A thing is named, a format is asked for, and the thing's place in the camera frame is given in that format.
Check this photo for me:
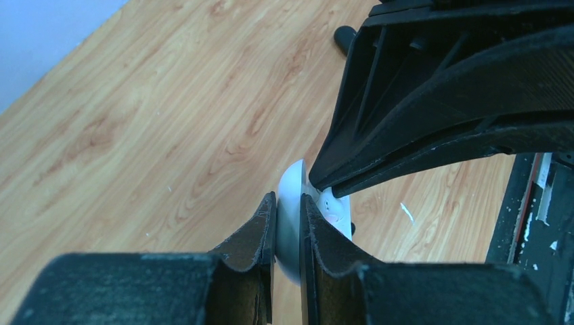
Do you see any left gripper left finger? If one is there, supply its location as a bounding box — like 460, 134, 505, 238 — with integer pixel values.
12, 192, 277, 324

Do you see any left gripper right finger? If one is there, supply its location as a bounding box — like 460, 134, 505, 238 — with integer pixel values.
300, 194, 554, 324

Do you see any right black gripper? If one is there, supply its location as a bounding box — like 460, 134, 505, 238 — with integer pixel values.
309, 1, 573, 198

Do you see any white earbud charging case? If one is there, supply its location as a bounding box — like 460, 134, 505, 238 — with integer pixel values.
275, 159, 353, 286

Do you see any black earbud charging case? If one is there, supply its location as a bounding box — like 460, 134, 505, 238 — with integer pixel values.
333, 26, 357, 56

